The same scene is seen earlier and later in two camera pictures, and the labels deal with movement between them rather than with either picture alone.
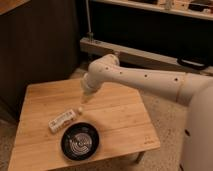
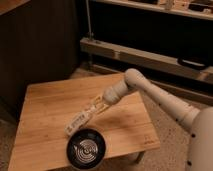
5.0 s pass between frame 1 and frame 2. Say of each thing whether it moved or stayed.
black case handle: stayed
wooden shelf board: stayed
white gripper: moved
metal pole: stayed
